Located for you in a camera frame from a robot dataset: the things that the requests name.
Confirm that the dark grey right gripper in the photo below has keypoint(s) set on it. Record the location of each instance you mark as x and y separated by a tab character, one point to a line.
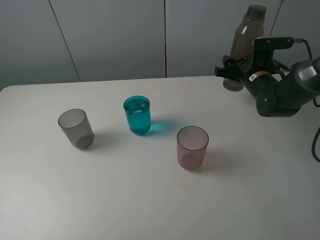
275	94

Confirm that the brown translucent water bottle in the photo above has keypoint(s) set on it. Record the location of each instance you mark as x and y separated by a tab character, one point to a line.
251	27

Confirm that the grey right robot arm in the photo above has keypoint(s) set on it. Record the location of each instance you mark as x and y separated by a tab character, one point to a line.
308	74

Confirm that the pink translucent cup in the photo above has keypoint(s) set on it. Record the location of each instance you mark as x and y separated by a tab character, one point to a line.
192	142

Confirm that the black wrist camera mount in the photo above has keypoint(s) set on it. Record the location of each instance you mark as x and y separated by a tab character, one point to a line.
263	53

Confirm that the grey translucent cup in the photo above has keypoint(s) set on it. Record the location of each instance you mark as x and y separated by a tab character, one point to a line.
76	127

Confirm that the teal translucent cup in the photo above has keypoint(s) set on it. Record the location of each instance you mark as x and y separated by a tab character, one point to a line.
137	111

